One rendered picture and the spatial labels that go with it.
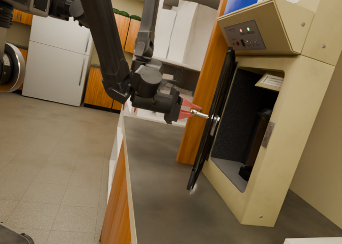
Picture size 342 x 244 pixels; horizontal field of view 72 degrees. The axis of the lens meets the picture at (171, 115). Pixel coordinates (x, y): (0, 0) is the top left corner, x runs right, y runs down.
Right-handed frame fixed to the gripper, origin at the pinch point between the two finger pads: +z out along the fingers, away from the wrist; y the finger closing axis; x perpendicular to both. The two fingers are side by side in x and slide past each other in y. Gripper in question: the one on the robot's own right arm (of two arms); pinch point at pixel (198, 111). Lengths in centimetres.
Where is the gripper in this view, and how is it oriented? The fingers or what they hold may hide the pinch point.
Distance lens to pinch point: 71.8
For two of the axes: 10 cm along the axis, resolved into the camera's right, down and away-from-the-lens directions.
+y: 2.5, -9.5, -1.8
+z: 9.5, 2.0, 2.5
